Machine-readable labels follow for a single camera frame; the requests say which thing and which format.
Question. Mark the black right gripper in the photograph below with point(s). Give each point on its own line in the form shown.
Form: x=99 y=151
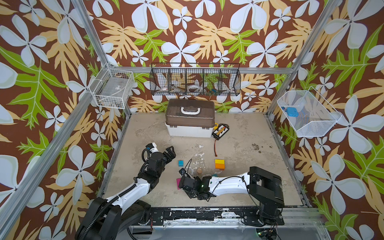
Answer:
x=186 y=181

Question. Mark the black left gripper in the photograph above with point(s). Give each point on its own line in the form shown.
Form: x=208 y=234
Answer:
x=172 y=154

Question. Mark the magenta rectangular block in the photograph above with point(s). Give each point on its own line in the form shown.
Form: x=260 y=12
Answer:
x=178 y=182

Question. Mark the orange block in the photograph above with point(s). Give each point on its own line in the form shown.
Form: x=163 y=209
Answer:
x=220 y=166

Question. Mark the yellow block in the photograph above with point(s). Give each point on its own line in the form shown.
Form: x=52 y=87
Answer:
x=221 y=162

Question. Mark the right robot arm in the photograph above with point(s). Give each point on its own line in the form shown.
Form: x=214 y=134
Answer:
x=263 y=187

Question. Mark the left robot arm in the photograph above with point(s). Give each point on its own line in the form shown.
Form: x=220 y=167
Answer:
x=106 y=218

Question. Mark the white box with brown lid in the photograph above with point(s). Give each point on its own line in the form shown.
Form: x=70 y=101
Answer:
x=190 y=118

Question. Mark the black battery pack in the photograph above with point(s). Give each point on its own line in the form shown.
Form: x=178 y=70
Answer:
x=220 y=131

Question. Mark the blue device in basket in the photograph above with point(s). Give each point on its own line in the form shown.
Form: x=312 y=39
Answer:
x=292 y=112

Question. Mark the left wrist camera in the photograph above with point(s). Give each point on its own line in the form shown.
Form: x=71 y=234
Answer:
x=152 y=147

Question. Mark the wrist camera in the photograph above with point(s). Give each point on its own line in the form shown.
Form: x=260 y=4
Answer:
x=182 y=172
x=152 y=147

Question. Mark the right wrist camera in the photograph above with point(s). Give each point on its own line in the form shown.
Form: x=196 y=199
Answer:
x=182 y=172

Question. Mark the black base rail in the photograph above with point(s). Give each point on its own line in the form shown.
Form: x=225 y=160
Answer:
x=210 y=214

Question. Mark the black wire basket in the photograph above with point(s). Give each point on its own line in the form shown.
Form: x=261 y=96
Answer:
x=193 y=79

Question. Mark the white wire basket left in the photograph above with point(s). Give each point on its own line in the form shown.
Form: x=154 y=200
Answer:
x=112 y=87

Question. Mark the white wire basket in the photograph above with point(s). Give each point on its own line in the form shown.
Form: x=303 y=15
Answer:
x=316 y=115
x=112 y=87

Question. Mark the white wire basket right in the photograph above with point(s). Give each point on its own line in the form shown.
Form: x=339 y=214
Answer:
x=316 y=115

